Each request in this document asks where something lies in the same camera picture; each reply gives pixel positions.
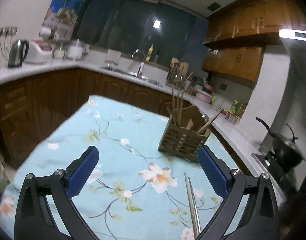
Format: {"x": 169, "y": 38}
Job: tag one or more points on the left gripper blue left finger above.
{"x": 34, "y": 219}

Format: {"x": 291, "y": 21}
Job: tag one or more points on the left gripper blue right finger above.
{"x": 249, "y": 209}

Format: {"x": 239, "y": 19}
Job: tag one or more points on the steel chopstick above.
{"x": 195, "y": 220}

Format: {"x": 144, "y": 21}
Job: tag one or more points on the wooden chopstick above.
{"x": 207, "y": 124}
{"x": 190, "y": 203}
{"x": 179, "y": 106}

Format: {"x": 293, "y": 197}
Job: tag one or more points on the steel spoon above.
{"x": 205, "y": 117}

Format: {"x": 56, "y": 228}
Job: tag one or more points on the kitchen faucet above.
{"x": 139, "y": 56}

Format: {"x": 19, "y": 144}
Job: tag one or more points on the gas stove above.
{"x": 270, "y": 164}

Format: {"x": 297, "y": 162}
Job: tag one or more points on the black wok with lid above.
{"x": 286, "y": 152}

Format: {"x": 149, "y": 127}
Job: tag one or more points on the floral blue tablecloth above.
{"x": 135, "y": 191}

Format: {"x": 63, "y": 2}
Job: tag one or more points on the wooden utensil holder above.
{"x": 182, "y": 139}

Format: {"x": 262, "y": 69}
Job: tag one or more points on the lower wooden cabinets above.
{"x": 31, "y": 108}

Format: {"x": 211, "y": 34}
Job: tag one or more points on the wooden cabinets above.
{"x": 31, "y": 108}
{"x": 237, "y": 35}

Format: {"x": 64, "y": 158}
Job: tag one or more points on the yellow oil bottle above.
{"x": 234, "y": 108}

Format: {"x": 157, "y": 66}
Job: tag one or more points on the pink basin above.
{"x": 204, "y": 96}

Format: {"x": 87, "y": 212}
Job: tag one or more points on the knife block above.
{"x": 191, "y": 87}

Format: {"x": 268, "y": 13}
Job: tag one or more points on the white red rice cooker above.
{"x": 39, "y": 52}

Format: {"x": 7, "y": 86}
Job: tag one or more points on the dish drying rack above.
{"x": 177, "y": 74}

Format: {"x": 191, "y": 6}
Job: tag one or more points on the glass jar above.
{"x": 59, "y": 51}

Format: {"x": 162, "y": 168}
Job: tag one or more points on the steel electric kettle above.
{"x": 18, "y": 53}

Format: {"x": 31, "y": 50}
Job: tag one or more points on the white pot with lid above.
{"x": 75, "y": 50}

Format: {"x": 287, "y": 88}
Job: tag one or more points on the hanging dish cloth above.
{"x": 112, "y": 57}

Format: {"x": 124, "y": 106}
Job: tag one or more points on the steel sink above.
{"x": 132, "y": 74}

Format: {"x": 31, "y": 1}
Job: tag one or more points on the range hood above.
{"x": 293, "y": 39}

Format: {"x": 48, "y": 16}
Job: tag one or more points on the upper wooden cabinets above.
{"x": 237, "y": 35}

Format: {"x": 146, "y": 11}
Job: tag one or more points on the paper towel roll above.
{"x": 45, "y": 32}

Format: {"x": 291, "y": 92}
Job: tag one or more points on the yellow detergent bottle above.
{"x": 149, "y": 54}

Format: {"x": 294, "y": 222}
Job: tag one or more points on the tropical fruit poster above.
{"x": 61, "y": 17}

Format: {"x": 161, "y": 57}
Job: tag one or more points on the dark window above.
{"x": 128, "y": 25}

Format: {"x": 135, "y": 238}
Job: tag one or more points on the wall power outlet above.
{"x": 8, "y": 31}

